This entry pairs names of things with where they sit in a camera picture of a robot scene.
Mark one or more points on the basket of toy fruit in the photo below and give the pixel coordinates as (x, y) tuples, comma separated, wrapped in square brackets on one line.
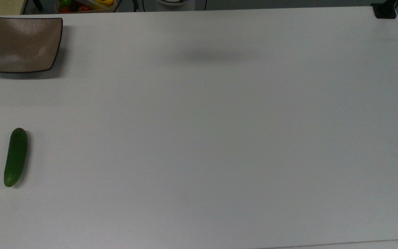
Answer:
[(116, 6)]

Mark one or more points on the black table clamp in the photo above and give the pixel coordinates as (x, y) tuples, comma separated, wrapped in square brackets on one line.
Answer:
[(385, 12)]

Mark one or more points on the red toy fruit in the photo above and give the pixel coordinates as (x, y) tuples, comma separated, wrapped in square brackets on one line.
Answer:
[(64, 9), (84, 8)]

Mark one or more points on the green cucumber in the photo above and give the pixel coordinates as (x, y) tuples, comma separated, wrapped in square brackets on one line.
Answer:
[(16, 155)]

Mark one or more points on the square brown ceramic plate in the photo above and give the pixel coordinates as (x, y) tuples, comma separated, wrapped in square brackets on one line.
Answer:
[(22, 45)]

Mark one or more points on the green toy fruit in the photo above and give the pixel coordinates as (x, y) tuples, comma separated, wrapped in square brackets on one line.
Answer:
[(66, 2)]

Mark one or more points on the yellow toy fruit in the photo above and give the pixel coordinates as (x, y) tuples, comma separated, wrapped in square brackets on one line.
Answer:
[(104, 2)]

